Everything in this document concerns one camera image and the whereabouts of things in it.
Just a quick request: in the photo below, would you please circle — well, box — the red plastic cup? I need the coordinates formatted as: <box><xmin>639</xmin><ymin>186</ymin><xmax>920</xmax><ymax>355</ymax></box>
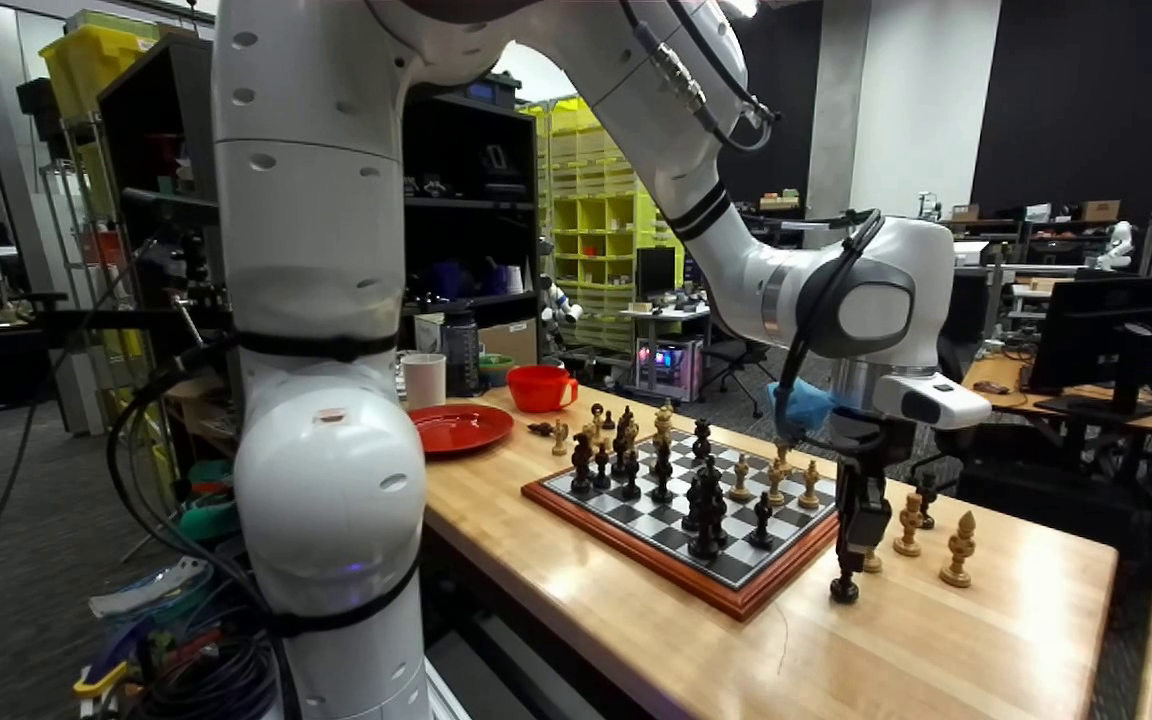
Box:
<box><xmin>504</xmin><ymin>363</ymin><xmax>579</xmax><ymax>411</ymax></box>

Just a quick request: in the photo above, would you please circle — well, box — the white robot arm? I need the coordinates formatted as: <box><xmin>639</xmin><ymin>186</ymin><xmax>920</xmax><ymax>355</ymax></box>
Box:
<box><xmin>213</xmin><ymin>0</ymin><xmax>989</xmax><ymax>720</ymax></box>

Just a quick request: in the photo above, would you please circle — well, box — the light wooden chess piece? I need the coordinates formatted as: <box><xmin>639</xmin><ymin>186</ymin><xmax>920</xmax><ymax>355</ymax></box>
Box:
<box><xmin>942</xmin><ymin>514</ymin><xmax>975</xmax><ymax>589</ymax></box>
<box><xmin>894</xmin><ymin>493</ymin><xmax>923</xmax><ymax>558</ymax></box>

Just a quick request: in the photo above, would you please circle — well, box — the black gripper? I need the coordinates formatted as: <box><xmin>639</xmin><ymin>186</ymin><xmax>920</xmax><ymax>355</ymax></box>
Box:
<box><xmin>824</xmin><ymin>410</ymin><xmax>918</xmax><ymax>584</ymax></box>

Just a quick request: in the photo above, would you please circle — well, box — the white paper cup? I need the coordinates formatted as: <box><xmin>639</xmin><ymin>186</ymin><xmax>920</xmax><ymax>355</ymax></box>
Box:
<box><xmin>401</xmin><ymin>352</ymin><xmax>450</xmax><ymax>410</ymax></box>

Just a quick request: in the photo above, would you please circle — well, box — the wooden framed chess board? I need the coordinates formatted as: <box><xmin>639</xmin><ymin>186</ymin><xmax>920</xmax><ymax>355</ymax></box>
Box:
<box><xmin>525</xmin><ymin>434</ymin><xmax>839</xmax><ymax>619</ymax></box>

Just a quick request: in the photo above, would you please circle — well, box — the black storage shelf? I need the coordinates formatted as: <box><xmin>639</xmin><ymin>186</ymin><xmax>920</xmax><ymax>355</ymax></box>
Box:
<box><xmin>98</xmin><ymin>36</ymin><xmax>540</xmax><ymax>342</ymax></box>

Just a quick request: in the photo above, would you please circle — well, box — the dark water bottle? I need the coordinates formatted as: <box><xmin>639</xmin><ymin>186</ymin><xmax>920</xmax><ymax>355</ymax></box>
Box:
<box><xmin>442</xmin><ymin>307</ymin><xmax>481</xmax><ymax>396</ymax></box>

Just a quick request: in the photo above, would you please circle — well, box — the black computer monitor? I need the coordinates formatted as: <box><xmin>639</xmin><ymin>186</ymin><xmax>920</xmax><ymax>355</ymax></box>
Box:
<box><xmin>1027</xmin><ymin>275</ymin><xmax>1152</xmax><ymax>406</ymax></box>

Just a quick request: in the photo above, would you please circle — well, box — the red plate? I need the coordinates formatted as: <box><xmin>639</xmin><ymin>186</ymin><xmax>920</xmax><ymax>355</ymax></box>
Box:
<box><xmin>412</xmin><ymin>406</ymin><xmax>512</xmax><ymax>456</ymax></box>

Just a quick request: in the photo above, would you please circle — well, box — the black chess piece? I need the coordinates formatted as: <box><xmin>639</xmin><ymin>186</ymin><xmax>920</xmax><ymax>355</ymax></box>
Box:
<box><xmin>828</xmin><ymin>570</ymin><xmax>862</xmax><ymax>603</ymax></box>

